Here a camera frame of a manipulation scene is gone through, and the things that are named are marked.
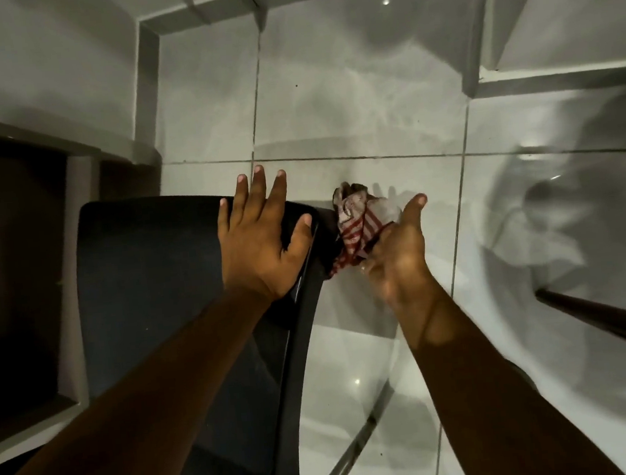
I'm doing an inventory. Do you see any person's right hand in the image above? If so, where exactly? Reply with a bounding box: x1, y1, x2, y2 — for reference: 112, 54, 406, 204
355, 193, 438, 318

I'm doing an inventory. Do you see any person's left hand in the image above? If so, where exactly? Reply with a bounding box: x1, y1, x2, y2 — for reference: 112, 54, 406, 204
212, 161, 319, 307

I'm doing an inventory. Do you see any red striped white cloth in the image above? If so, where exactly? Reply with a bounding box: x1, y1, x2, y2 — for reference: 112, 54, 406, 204
319, 177, 409, 279

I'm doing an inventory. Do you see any black plastic chair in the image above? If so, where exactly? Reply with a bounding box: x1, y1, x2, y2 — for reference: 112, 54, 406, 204
70, 176, 408, 475

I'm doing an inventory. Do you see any person's right forearm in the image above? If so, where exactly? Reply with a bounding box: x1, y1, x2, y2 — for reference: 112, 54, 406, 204
390, 272, 625, 475

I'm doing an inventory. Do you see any person's left forearm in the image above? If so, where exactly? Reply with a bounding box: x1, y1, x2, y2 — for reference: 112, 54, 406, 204
0, 282, 292, 475

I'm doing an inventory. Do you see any dark wooden stick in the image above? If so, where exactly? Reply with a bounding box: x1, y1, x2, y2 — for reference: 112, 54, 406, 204
534, 280, 626, 372

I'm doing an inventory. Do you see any white cabinet frame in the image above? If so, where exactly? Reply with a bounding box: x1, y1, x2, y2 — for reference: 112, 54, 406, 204
0, 91, 189, 472

